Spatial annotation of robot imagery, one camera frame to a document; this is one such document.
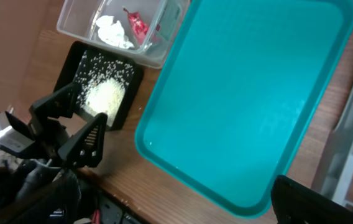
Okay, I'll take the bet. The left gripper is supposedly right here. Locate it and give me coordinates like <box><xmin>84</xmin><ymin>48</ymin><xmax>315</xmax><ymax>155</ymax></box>
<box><xmin>24</xmin><ymin>83</ymin><xmax>108</xmax><ymax>169</ymax></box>

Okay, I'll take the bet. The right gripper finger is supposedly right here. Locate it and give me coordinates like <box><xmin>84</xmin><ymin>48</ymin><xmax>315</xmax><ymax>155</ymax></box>
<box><xmin>271</xmin><ymin>175</ymin><xmax>353</xmax><ymax>224</ymax></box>

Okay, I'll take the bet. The white rice pile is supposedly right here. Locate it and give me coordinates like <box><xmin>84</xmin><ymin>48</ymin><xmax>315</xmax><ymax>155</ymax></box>
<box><xmin>73</xmin><ymin>50</ymin><xmax>134</xmax><ymax>127</ymax></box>

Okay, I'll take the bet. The white tissue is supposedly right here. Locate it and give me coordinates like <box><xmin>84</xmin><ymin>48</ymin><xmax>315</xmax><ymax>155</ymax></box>
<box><xmin>95</xmin><ymin>16</ymin><xmax>134</xmax><ymax>49</ymax></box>

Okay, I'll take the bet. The red snack wrapper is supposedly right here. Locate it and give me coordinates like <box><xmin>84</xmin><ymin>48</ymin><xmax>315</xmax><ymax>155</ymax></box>
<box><xmin>123</xmin><ymin>8</ymin><xmax>161</xmax><ymax>47</ymax></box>

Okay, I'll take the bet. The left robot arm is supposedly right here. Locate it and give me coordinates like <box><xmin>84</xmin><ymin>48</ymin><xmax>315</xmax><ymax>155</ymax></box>
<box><xmin>0</xmin><ymin>83</ymin><xmax>108</xmax><ymax>223</ymax></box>

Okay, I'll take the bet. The black plastic tray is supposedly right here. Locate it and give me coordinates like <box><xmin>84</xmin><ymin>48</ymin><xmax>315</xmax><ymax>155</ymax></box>
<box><xmin>54</xmin><ymin>41</ymin><xmax>144</xmax><ymax>131</ymax></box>

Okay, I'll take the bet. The clear plastic bin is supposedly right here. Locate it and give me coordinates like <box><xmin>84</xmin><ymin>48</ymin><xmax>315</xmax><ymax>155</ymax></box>
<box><xmin>57</xmin><ymin>0</ymin><xmax>191</xmax><ymax>68</ymax></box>

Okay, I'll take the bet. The teal plastic serving tray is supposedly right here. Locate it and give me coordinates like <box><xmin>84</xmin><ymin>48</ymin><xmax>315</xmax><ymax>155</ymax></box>
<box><xmin>135</xmin><ymin>0</ymin><xmax>353</xmax><ymax>218</ymax></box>

